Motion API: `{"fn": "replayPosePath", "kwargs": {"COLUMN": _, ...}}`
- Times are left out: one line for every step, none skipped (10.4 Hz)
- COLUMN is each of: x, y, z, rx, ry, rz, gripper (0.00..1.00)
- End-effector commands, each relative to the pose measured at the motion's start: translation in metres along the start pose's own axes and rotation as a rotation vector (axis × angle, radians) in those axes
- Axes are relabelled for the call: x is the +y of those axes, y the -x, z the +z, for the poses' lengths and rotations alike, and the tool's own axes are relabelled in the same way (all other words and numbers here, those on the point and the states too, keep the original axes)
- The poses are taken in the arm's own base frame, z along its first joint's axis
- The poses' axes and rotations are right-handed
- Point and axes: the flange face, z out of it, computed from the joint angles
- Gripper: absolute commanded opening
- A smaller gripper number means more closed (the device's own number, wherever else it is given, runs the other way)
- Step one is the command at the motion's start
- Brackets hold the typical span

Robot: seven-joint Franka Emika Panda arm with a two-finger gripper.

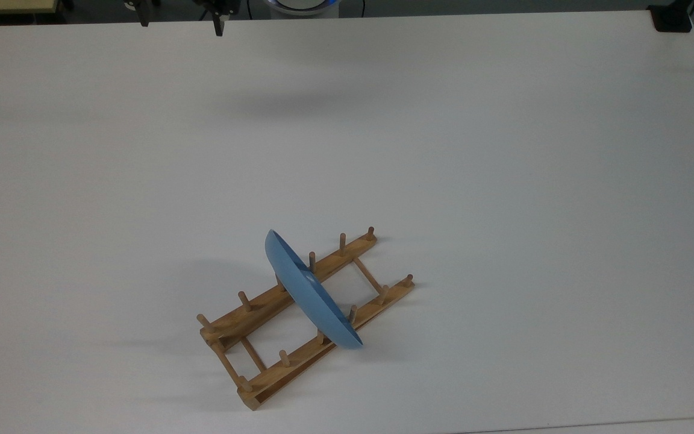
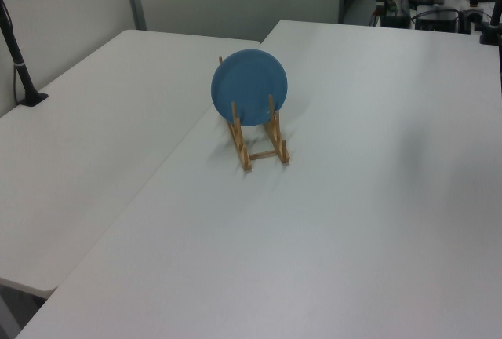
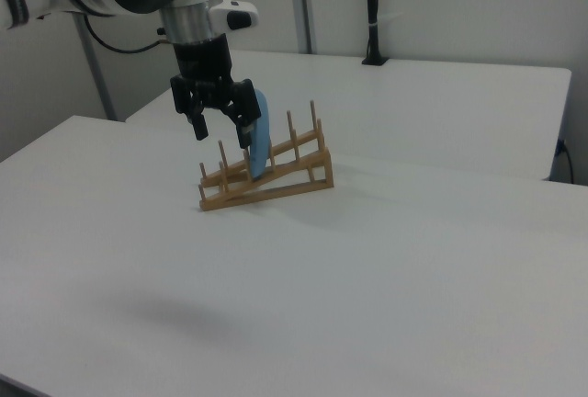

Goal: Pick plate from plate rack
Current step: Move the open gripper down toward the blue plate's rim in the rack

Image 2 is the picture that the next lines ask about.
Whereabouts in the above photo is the blue round plate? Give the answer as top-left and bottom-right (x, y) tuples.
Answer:
(210, 48), (289, 127)

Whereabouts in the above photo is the wooden plate rack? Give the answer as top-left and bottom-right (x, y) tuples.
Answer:
(217, 55), (292, 173)

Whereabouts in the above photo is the small black box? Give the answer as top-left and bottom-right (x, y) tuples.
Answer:
(382, 15), (409, 29)

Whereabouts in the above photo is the black computer box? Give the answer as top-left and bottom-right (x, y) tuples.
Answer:
(415, 9), (460, 33)

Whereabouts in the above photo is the black clamped camera pole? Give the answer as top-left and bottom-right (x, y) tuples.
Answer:
(479, 0), (502, 46)

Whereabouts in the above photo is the black camera pole with base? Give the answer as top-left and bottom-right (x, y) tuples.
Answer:
(0, 0), (49, 108)

